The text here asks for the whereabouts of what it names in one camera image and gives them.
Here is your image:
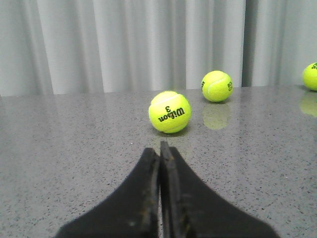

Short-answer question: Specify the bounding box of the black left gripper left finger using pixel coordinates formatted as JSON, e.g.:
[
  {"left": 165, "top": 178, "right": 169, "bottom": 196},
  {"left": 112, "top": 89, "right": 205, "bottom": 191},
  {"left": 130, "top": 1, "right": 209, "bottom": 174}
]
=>
[{"left": 56, "top": 148, "right": 159, "bottom": 238}]

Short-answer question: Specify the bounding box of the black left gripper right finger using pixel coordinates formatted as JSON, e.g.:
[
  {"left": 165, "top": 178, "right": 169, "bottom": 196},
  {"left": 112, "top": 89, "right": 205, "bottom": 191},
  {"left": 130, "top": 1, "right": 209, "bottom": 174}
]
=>
[{"left": 160, "top": 141, "right": 278, "bottom": 238}]

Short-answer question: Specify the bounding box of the tennis ball Wilson 3 print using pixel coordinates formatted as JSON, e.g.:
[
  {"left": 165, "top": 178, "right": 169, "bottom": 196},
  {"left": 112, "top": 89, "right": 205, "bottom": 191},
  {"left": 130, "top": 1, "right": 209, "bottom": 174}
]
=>
[{"left": 148, "top": 91, "right": 191, "bottom": 133}]

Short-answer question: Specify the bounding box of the tennis ball Roland Garros print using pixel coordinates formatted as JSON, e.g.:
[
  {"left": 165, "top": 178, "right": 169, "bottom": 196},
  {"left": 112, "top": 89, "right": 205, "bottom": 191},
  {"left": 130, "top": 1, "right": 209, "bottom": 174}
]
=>
[{"left": 201, "top": 70, "right": 233, "bottom": 103}]

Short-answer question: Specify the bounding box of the tennis ball middle back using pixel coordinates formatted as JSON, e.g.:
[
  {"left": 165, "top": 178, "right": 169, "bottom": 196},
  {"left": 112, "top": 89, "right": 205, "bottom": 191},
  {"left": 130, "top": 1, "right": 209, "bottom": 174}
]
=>
[{"left": 302, "top": 62, "right": 317, "bottom": 91}]

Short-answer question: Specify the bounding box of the white pleated curtain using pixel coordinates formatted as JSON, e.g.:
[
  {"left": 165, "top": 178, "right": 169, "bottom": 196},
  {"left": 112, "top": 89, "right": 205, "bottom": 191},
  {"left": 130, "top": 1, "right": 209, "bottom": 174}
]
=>
[{"left": 0, "top": 0, "right": 317, "bottom": 96}]

